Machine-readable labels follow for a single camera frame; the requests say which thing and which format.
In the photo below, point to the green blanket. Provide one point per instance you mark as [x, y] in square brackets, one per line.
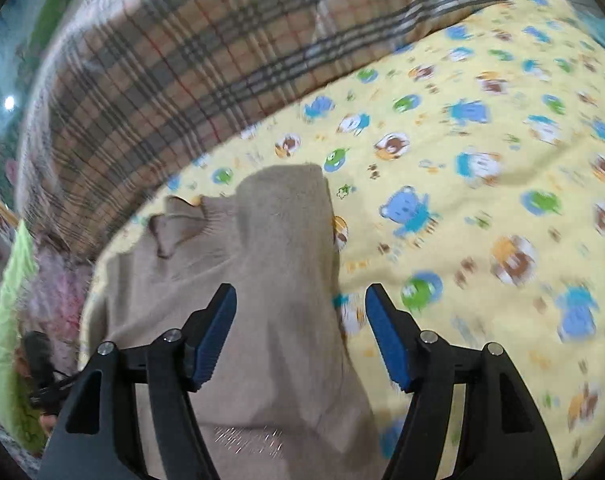
[17, 417]

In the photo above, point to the floral ruffled pillow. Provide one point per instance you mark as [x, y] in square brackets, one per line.
[51, 301]

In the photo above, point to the plaid checkered quilt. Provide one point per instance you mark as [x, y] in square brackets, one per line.
[131, 91]

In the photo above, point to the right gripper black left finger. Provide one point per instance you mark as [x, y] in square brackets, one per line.
[127, 398]

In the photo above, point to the yellow cartoon bear bedsheet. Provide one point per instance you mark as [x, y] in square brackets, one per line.
[467, 174]

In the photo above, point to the beige knitted sweater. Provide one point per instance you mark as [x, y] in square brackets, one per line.
[284, 401]

